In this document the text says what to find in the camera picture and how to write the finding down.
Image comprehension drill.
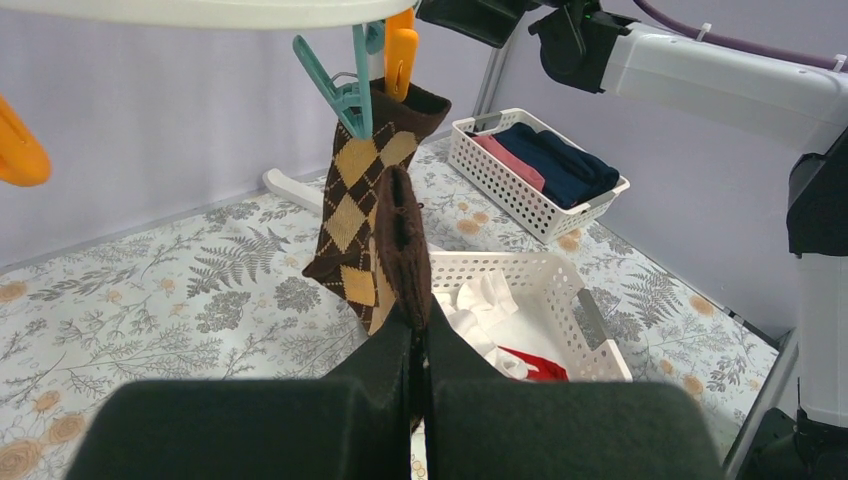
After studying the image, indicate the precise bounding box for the pink garment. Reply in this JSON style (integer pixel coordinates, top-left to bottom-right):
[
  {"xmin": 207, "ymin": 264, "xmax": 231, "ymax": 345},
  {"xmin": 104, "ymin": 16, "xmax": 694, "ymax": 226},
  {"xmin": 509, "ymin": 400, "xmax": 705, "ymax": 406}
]
[{"xmin": 471, "ymin": 135, "xmax": 545, "ymax": 192}]

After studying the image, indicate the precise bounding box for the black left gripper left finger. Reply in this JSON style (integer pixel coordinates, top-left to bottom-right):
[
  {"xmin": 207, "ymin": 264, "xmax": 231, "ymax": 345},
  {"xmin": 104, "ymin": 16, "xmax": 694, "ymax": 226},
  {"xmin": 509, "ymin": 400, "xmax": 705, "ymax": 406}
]
[{"xmin": 68, "ymin": 309, "xmax": 414, "ymax": 479}]

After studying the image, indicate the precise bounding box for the orange front clip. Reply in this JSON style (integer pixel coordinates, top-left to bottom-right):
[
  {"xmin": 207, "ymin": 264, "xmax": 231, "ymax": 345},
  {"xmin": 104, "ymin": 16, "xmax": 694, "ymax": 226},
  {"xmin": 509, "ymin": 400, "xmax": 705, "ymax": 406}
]
[{"xmin": 383, "ymin": 8, "xmax": 419, "ymax": 102}]

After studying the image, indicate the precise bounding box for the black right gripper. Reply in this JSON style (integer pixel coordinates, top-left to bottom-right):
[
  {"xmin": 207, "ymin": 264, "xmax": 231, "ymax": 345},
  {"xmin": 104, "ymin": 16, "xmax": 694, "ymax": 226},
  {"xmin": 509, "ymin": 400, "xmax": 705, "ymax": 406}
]
[{"xmin": 416, "ymin": 0, "xmax": 530, "ymax": 48}]

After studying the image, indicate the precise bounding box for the white perforated sock basket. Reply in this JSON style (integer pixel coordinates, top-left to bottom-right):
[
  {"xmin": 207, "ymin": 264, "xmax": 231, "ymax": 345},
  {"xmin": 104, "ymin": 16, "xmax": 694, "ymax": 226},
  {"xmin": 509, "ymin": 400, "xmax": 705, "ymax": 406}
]
[{"xmin": 409, "ymin": 250, "xmax": 635, "ymax": 480}]

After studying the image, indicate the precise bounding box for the white rack right foot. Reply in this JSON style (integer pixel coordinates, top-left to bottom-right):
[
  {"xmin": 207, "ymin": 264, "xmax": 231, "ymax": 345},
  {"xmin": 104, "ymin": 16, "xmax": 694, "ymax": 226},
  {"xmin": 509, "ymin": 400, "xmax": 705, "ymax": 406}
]
[{"xmin": 262, "ymin": 168, "xmax": 323, "ymax": 215}]

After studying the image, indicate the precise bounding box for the white basket with clothes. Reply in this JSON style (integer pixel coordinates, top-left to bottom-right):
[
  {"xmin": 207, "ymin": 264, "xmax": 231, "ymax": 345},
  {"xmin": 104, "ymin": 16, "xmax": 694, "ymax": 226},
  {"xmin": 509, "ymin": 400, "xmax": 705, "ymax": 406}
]
[{"xmin": 449, "ymin": 108, "xmax": 630, "ymax": 243}]

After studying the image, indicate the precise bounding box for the red snowflake sock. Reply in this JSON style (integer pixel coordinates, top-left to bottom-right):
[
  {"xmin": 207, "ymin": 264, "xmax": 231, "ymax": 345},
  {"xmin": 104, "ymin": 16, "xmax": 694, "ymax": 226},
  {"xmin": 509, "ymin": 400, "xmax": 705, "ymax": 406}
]
[{"xmin": 501, "ymin": 347, "xmax": 569, "ymax": 382}]

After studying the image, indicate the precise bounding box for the grey right rack pole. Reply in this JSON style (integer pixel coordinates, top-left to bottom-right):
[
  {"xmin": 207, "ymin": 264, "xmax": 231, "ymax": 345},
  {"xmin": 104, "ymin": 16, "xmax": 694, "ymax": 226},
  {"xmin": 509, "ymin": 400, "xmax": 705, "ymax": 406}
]
[{"xmin": 472, "ymin": 39, "xmax": 512, "ymax": 117}]

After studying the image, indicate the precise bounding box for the brown argyle sock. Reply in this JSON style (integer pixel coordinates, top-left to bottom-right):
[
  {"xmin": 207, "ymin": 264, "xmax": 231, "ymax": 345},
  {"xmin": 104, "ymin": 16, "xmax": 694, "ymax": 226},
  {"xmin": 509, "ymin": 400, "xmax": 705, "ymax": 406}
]
[
  {"xmin": 368, "ymin": 166, "xmax": 432, "ymax": 336},
  {"xmin": 302, "ymin": 77, "xmax": 452, "ymax": 335}
]

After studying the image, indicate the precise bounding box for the white round clip hanger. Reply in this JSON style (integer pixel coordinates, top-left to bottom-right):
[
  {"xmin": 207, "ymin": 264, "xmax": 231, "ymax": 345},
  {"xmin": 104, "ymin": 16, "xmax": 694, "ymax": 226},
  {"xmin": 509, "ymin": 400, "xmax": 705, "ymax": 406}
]
[{"xmin": 1, "ymin": 0, "xmax": 416, "ymax": 30}]

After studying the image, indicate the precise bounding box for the white sock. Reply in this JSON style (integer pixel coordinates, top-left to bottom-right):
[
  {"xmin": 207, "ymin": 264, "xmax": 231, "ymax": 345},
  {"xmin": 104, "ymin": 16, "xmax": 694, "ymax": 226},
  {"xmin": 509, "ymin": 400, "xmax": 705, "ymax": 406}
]
[{"xmin": 435, "ymin": 270, "xmax": 529, "ymax": 380}]

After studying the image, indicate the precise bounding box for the navy garment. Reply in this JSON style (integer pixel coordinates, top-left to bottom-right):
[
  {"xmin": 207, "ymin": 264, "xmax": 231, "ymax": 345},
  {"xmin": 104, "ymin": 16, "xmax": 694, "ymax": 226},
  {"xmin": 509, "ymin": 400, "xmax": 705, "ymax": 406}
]
[{"xmin": 493, "ymin": 123, "xmax": 620, "ymax": 209}]

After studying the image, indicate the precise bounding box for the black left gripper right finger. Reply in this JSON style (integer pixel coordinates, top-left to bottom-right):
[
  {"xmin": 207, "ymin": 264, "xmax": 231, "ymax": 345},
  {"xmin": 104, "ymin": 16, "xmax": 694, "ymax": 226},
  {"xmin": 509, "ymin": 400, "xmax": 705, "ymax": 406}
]
[{"xmin": 423, "ymin": 301, "xmax": 723, "ymax": 479}]

